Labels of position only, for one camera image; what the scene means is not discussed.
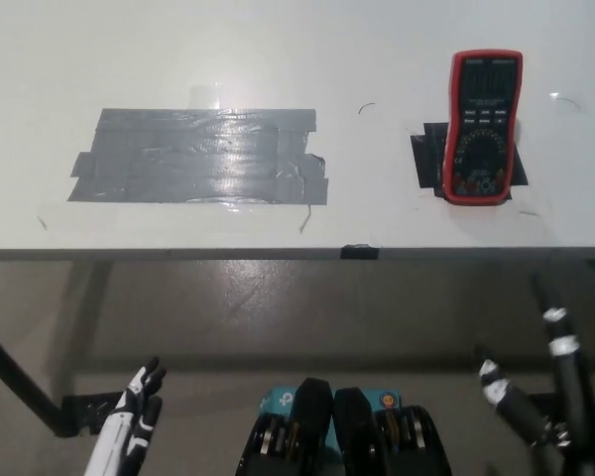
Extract black right hand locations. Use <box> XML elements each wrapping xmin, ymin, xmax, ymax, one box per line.
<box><xmin>477</xmin><ymin>273</ymin><xmax>595</xmax><ymax>476</ymax></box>

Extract white and black left hand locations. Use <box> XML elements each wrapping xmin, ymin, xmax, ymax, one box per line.
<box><xmin>81</xmin><ymin>355</ymin><xmax>168</xmax><ymax>476</ymax></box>

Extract red digital multimeter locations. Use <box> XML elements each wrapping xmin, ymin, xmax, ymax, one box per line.
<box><xmin>441</xmin><ymin>49</ymin><xmax>524</xmax><ymax>206</ymax></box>

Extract black and teal robot torso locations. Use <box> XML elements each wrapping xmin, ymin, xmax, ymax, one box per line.
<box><xmin>235</xmin><ymin>376</ymin><xmax>452</xmax><ymax>476</ymax></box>

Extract black table leg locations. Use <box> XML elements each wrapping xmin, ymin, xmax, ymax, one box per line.
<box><xmin>0</xmin><ymin>321</ymin><xmax>75</xmax><ymax>437</ymax></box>

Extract small black tape piece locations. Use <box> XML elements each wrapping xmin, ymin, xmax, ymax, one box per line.
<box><xmin>340</xmin><ymin>242</ymin><xmax>381</xmax><ymax>262</ymax></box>

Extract grey duct tape patch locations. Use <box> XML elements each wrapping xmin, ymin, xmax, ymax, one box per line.
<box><xmin>66</xmin><ymin>107</ymin><xmax>330</xmax><ymax>205</ymax></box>

